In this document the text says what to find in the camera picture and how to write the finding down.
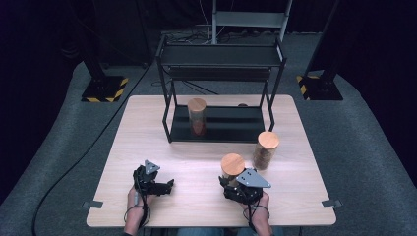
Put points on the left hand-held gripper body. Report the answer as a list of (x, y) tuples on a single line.
[(147, 180)]

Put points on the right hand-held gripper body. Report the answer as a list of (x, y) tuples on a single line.
[(250, 187)]

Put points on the glass jar with wooden lid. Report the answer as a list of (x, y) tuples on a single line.
[(197, 121), (232, 164), (265, 150)]

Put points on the black two-tier metal rack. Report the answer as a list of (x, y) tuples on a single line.
[(229, 126)]

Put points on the person's right hand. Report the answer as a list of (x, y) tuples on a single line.
[(259, 214)]

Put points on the person's left hand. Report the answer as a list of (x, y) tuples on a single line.
[(136, 213)]

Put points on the grey table clip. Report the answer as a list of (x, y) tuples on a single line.
[(331, 203), (92, 204)]

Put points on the black stand with striped base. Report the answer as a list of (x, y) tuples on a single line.
[(105, 88), (323, 88)]

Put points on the grey metal stand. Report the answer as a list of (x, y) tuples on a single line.
[(249, 19)]

